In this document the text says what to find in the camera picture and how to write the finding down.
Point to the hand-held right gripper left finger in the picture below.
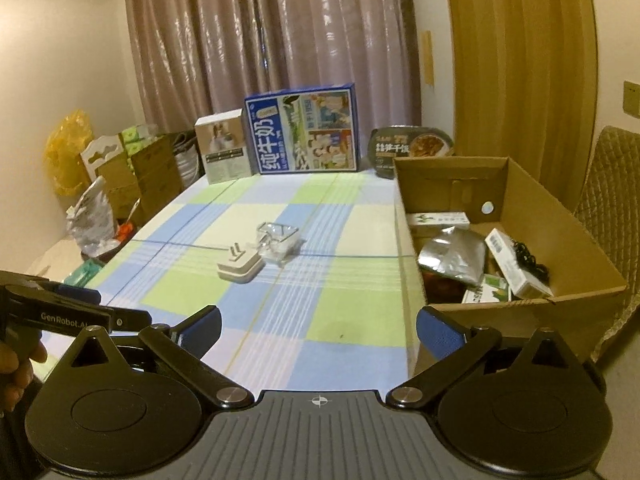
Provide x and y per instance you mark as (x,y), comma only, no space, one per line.
(202,327)

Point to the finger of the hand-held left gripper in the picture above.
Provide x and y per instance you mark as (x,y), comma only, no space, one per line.
(132,320)
(75,294)

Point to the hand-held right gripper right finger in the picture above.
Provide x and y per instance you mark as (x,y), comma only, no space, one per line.
(440,332)

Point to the white ointment box blue print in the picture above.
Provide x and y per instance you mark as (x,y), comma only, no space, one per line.
(487,290)

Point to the white charger plug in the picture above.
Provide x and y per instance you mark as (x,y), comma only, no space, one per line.
(239,267)

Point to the silver foil pouch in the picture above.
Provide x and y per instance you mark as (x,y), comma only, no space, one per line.
(452,255)

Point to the long white tablet box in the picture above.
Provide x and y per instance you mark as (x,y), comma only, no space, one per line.
(515,265)

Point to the green and white spray box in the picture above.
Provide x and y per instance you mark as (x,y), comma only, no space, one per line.
(440,220)

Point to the clear plastic packaging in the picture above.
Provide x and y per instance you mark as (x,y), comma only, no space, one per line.
(279,242)

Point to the large cardboard box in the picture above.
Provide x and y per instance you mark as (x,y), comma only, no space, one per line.
(565,220)

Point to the checked cloth desktop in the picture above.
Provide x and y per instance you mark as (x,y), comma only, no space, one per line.
(320,305)

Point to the person's left hand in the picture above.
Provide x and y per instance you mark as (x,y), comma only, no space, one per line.
(15,380)

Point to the green packet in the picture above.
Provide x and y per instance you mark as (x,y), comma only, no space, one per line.
(85,275)

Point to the white plastic bag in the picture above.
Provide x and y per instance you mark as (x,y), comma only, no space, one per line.
(92,220)

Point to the orange small item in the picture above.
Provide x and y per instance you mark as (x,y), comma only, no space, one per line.
(125,231)

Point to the yellow plastic bag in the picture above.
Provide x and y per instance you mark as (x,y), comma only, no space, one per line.
(67,155)

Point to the brown cardboard carton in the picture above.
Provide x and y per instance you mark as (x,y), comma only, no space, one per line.
(157,170)

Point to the green tissue packs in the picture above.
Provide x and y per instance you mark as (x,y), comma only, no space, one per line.
(137,140)

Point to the beige product box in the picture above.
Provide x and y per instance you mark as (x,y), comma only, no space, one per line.
(222,147)

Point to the black instant food bowl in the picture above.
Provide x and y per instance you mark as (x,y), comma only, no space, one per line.
(410,150)

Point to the blue milk carton box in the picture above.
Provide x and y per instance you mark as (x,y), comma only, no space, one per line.
(300,130)

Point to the quilted chair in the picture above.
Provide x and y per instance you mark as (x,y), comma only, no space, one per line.
(610,185)

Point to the wooden wardrobe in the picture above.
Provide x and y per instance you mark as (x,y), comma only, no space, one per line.
(520,60)

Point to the pink curtain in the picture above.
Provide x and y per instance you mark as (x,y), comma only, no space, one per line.
(270,25)

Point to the yellow wall strip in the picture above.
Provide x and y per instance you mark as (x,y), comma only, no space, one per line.
(427,57)

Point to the wall switch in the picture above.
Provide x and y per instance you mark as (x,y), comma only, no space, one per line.
(631,99)

